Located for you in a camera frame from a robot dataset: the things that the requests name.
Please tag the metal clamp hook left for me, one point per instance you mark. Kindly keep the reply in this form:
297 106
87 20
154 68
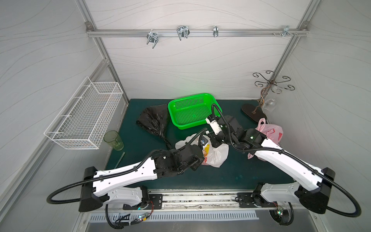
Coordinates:
152 37

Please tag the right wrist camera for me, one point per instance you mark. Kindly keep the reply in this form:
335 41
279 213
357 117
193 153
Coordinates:
212 122

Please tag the metal clamp hook middle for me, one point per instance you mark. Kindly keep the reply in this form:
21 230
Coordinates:
183 32

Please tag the white printed plastic bag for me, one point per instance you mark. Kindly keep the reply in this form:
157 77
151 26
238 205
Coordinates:
214 157

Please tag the aluminium crossbar rail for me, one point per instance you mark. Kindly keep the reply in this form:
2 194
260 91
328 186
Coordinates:
168 33

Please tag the green plastic basket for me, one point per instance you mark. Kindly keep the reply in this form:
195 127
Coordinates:
191 111

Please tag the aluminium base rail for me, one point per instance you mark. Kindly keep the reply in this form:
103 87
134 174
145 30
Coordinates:
171 199

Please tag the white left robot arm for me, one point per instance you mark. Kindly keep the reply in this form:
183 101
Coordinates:
100 188

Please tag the green translucent cup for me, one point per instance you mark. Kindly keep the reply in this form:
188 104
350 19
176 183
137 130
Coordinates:
113 139

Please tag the white wire basket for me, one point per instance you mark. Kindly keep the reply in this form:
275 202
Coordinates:
83 121

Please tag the pink plastic bag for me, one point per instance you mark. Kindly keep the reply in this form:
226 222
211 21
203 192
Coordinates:
271 133

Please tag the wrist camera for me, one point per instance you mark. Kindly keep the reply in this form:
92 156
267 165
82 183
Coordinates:
212 122
203 141

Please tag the black plastic bag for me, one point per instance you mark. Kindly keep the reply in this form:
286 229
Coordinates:
154 120

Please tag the metal clamp hook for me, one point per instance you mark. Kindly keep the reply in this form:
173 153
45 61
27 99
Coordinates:
152 37
183 32

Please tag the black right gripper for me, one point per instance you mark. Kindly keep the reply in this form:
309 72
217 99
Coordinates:
219 138

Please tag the clear glass on stand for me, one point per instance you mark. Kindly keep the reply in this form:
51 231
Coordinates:
270 105

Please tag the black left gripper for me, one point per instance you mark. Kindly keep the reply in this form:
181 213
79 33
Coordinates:
198 155

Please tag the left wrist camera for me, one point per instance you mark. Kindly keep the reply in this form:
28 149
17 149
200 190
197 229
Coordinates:
203 141

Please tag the small metal hook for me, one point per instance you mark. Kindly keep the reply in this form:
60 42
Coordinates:
215 31

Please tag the metal bracket right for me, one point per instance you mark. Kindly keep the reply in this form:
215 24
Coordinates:
285 33

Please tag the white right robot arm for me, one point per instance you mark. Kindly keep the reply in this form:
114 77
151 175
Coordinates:
311 187

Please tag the bronze curled hook stand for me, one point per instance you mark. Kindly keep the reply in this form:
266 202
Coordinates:
255 113

